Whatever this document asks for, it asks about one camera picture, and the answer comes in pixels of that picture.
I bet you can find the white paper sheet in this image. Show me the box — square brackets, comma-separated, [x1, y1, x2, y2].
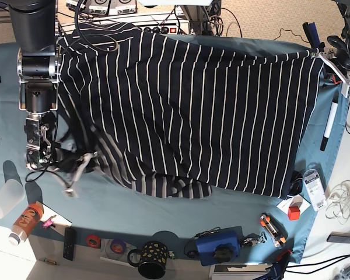
[36, 201, 72, 227]

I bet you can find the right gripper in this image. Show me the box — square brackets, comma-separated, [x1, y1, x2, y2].
[24, 115, 98, 198]

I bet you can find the orange labelled bottle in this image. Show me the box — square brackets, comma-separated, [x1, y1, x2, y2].
[8, 202, 44, 246]

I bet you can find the white cable bundle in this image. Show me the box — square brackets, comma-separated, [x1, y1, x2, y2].
[325, 180, 350, 225]

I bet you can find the clear plastic package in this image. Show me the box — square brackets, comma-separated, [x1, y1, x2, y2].
[303, 169, 327, 212]

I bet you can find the blue box with knob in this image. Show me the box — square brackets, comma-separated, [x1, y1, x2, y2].
[195, 230, 240, 267]

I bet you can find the teal tablecloth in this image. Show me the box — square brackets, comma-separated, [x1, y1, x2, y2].
[0, 43, 345, 260]

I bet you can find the black white marker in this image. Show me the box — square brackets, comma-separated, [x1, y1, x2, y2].
[320, 100, 338, 151]

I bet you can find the black remote control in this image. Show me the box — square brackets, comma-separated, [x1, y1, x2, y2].
[63, 227, 76, 261]

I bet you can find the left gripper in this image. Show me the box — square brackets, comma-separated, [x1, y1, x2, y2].
[310, 47, 350, 98]

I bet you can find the white paper card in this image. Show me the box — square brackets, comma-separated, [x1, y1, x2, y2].
[276, 195, 310, 215]

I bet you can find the orange tape roll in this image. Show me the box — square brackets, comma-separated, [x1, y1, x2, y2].
[86, 234, 101, 249]

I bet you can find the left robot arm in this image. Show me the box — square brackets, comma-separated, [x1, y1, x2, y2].
[311, 1, 350, 98]

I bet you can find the metal keyring clip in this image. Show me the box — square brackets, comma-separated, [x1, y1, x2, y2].
[241, 232, 267, 247]

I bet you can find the purple tape roll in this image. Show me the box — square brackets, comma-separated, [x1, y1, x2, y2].
[110, 239, 127, 254]

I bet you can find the orange black utility knife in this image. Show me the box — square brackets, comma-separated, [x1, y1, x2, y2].
[260, 213, 286, 248]

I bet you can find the black mug yellow pattern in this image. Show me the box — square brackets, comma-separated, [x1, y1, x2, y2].
[127, 241, 169, 279]

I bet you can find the red cube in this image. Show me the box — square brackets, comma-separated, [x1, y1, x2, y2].
[288, 206, 300, 221]

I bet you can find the navy white striped t-shirt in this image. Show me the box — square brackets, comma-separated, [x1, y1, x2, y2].
[59, 23, 323, 199]

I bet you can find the translucent plastic cup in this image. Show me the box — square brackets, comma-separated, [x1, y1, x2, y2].
[0, 179, 25, 219]

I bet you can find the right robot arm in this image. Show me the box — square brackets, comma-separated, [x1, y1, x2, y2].
[6, 1, 97, 197]

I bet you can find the pink toy figure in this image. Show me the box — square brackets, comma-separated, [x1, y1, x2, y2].
[42, 215, 56, 229]

